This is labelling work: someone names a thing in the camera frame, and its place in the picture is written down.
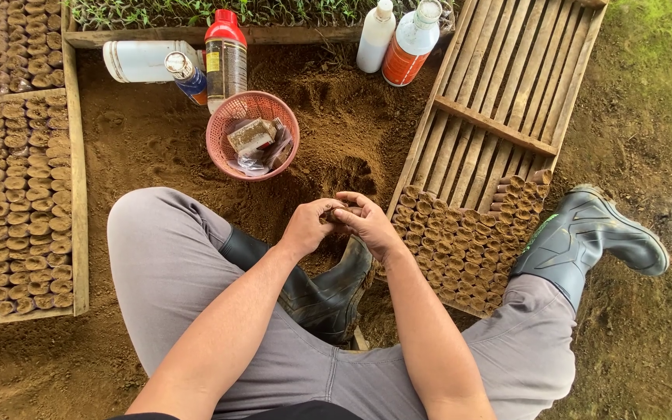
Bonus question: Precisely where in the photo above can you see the dirty small carton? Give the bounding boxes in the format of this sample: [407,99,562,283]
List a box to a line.
[227,117,278,155]

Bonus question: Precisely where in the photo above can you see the person's left hand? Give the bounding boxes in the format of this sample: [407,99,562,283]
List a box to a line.
[279,198,346,259]

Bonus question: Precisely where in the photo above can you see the red-capped bottle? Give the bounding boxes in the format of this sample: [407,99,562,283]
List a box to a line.
[204,8,249,114]

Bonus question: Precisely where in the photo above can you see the orange-labelled white bottle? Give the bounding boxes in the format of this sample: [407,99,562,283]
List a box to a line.
[381,0,443,88]

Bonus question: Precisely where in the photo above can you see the wooden tray of green seedlings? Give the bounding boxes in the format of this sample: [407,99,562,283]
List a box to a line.
[62,0,465,50]

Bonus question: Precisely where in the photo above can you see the person's right black rubber boot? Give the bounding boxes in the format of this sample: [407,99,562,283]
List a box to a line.
[509,184,670,311]

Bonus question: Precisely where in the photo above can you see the pink plastic basket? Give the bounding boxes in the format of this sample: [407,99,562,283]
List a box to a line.
[206,90,301,182]

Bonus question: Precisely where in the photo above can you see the soil-filled seedling tube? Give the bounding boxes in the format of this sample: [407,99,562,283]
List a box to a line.
[320,204,365,226]

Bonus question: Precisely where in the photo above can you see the clear plastic bags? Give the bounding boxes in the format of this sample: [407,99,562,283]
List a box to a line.
[226,118,294,177]

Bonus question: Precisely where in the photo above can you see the plain white bottle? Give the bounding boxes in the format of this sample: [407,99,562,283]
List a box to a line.
[356,0,397,74]

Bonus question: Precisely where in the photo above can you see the person's right hand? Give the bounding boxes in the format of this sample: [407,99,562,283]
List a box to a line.
[332,191,408,264]

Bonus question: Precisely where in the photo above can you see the group of soil-filled tubes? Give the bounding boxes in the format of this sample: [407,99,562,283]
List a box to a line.
[390,168,554,316]

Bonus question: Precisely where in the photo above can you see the wooden tray of filled tubes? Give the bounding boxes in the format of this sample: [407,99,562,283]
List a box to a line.
[0,0,68,100]
[0,87,90,327]

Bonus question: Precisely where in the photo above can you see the blue-labelled small bottle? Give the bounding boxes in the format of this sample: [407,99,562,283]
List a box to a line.
[164,51,210,107]

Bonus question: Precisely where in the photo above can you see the wooden slatted tray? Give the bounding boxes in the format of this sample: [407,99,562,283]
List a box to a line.
[374,0,610,320]

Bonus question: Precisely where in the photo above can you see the person's grey trousers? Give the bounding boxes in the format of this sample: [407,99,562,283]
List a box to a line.
[107,187,577,420]

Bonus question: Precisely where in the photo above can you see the heap of brown soil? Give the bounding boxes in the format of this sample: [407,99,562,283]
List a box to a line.
[76,44,448,275]

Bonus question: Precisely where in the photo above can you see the person's left black rubber boot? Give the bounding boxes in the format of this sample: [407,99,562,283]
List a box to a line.
[219,226,375,346]

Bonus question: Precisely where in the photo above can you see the person's black rubber boot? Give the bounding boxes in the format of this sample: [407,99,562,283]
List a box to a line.
[219,226,375,346]
[509,184,670,311]

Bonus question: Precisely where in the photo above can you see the white plastic jerrycan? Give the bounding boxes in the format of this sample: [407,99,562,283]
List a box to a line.
[102,40,206,84]

